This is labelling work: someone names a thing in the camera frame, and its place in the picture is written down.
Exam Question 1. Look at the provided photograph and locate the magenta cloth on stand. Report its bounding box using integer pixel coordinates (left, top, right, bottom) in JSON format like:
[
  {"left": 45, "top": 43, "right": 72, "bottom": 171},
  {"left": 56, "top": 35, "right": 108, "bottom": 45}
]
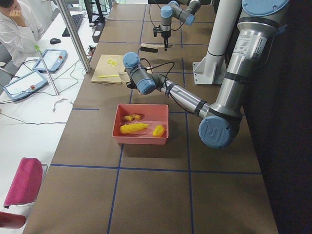
[{"left": 3, "top": 158, "right": 43, "bottom": 209}]

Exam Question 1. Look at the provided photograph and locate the yellow toy potato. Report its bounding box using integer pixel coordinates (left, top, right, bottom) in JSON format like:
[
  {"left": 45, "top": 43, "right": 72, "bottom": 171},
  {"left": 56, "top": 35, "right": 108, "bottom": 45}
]
[{"left": 153, "top": 125, "right": 165, "bottom": 137}]

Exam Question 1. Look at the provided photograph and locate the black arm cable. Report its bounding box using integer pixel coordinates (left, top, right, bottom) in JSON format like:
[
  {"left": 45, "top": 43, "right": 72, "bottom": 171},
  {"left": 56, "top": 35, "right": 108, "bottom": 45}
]
[{"left": 147, "top": 0, "right": 183, "bottom": 32}]

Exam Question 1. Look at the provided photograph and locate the pink plastic bin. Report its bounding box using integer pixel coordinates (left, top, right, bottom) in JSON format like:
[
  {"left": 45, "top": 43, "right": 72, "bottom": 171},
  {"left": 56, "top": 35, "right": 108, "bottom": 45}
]
[{"left": 112, "top": 104, "right": 169, "bottom": 145}]

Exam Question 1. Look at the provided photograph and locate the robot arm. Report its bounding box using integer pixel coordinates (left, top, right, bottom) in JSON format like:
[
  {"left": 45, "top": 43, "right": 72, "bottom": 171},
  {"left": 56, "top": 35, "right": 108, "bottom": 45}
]
[
  {"left": 123, "top": 0, "right": 289, "bottom": 149},
  {"left": 153, "top": 0, "right": 201, "bottom": 51}
]

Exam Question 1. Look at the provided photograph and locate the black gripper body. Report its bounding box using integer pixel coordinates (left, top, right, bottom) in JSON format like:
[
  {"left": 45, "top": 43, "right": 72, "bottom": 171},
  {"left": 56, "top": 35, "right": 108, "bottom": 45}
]
[
  {"left": 126, "top": 81, "right": 137, "bottom": 89},
  {"left": 154, "top": 24, "right": 171, "bottom": 39}
]

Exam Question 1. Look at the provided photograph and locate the yellow plastic knife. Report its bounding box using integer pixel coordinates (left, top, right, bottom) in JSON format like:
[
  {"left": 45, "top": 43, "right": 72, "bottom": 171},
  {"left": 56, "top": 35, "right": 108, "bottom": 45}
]
[{"left": 97, "top": 74, "right": 119, "bottom": 78}]

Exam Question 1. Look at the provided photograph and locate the beige brush with black bristles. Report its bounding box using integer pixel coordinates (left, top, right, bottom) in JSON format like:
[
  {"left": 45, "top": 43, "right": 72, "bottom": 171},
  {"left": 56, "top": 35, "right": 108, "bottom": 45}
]
[{"left": 140, "top": 43, "right": 175, "bottom": 53}]

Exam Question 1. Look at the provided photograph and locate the wooden cutting board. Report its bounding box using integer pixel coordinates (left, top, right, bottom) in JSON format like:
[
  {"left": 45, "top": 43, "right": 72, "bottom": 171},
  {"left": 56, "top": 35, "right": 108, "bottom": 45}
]
[{"left": 91, "top": 55, "right": 125, "bottom": 84}]

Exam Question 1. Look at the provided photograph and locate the tan toy ginger root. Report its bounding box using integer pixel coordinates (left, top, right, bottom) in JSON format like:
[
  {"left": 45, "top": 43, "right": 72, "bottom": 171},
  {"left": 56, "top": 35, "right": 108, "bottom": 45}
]
[{"left": 122, "top": 114, "right": 144, "bottom": 121}]

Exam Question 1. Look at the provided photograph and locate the black computer mouse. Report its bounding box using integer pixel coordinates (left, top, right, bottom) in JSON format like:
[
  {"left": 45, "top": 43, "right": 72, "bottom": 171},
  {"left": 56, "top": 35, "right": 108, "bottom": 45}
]
[{"left": 50, "top": 38, "right": 61, "bottom": 45}]

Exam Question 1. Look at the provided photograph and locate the black keyboard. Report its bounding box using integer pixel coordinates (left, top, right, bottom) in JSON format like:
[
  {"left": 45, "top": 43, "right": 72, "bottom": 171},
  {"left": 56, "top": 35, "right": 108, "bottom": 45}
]
[{"left": 62, "top": 14, "right": 83, "bottom": 37}]

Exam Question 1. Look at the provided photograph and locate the far teach pendant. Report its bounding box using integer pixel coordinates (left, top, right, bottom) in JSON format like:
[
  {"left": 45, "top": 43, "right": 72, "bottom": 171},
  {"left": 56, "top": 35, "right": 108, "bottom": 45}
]
[{"left": 33, "top": 49, "right": 67, "bottom": 73}]

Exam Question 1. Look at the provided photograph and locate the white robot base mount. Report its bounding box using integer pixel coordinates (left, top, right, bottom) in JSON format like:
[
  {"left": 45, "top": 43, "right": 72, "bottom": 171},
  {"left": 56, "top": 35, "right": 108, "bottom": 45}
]
[{"left": 193, "top": 53, "right": 226, "bottom": 85}]

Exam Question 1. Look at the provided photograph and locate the yellow toy corn cob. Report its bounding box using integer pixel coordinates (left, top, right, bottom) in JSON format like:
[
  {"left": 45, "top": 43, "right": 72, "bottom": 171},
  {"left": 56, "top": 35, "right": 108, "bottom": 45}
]
[{"left": 119, "top": 123, "right": 149, "bottom": 134}]

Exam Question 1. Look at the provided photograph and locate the teach pendant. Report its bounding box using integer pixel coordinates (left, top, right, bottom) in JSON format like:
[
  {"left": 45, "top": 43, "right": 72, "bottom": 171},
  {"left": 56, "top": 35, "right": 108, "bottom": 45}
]
[
  {"left": 3, "top": 71, "right": 48, "bottom": 100},
  {"left": 33, "top": 49, "right": 67, "bottom": 73}
]

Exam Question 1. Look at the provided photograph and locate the black box with label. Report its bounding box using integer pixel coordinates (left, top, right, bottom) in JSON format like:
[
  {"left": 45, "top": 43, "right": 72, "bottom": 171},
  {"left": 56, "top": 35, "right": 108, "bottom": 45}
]
[{"left": 92, "top": 23, "right": 104, "bottom": 43}]

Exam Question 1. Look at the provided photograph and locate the near teach pendant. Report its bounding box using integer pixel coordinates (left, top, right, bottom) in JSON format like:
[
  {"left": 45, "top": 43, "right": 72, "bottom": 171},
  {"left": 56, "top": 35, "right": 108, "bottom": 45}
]
[{"left": 3, "top": 71, "right": 48, "bottom": 100}]

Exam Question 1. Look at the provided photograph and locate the metal frame pole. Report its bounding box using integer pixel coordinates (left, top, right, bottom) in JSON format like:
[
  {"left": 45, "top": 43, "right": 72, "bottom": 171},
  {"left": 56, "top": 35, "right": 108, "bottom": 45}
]
[{"left": 56, "top": 0, "right": 92, "bottom": 73}]

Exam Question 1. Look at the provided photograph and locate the person in white shirt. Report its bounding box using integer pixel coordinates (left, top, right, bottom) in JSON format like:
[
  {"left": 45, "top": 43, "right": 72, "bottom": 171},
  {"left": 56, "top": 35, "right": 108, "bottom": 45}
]
[{"left": 0, "top": 0, "right": 45, "bottom": 67}]

